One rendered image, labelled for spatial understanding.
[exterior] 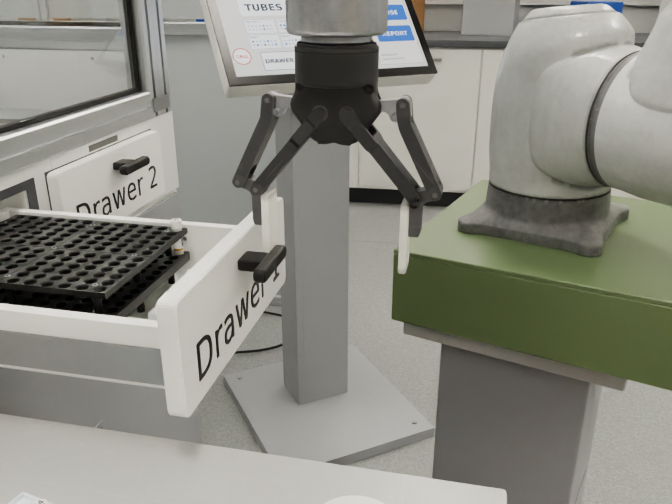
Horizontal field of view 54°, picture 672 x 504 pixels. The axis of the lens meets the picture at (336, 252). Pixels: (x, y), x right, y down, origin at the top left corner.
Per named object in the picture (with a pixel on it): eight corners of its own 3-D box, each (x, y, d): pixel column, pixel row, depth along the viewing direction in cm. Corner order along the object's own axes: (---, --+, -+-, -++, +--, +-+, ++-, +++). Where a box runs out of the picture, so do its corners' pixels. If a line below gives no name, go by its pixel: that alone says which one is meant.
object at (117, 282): (187, 232, 75) (187, 227, 75) (105, 299, 59) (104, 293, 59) (172, 231, 76) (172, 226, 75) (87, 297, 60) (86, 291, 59)
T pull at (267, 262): (287, 255, 68) (287, 243, 67) (264, 285, 61) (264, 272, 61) (254, 252, 69) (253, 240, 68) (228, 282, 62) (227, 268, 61)
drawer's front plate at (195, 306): (286, 280, 81) (283, 195, 77) (187, 421, 55) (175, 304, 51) (272, 279, 82) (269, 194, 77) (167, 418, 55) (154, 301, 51)
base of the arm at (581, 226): (636, 206, 94) (642, 168, 92) (598, 259, 77) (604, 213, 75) (511, 188, 103) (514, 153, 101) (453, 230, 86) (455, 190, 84)
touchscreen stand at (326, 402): (433, 436, 182) (460, 52, 143) (281, 485, 164) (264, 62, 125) (352, 351, 224) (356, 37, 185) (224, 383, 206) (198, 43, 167)
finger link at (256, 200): (262, 176, 64) (233, 174, 64) (264, 225, 66) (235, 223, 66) (267, 172, 65) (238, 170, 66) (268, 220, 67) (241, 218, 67)
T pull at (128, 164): (150, 163, 103) (150, 155, 102) (126, 176, 96) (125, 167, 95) (129, 162, 103) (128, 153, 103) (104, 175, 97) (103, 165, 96)
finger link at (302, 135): (328, 116, 59) (317, 105, 59) (254, 200, 63) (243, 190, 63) (338, 109, 62) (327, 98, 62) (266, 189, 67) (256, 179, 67)
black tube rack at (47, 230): (191, 279, 77) (187, 227, 75) (113, 355, 62) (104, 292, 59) (26, 262, 82) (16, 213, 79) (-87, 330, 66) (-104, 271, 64)
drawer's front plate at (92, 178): (165, 192, 116) (159, 130, 112) (70, 252, 90) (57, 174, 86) (156, 191, 116) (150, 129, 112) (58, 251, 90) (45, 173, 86)
